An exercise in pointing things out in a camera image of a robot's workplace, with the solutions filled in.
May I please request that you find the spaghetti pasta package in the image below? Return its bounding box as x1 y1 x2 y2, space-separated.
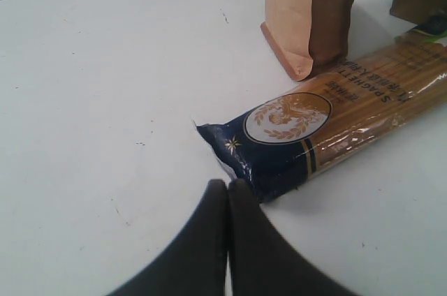
197 31 446 202

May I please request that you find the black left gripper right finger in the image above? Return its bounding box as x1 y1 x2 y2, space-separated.
228 179 348 295

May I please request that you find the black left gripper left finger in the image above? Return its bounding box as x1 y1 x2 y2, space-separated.
110 179 228 295

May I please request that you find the brown coffee pouch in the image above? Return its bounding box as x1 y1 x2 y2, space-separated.
261 0 354 81

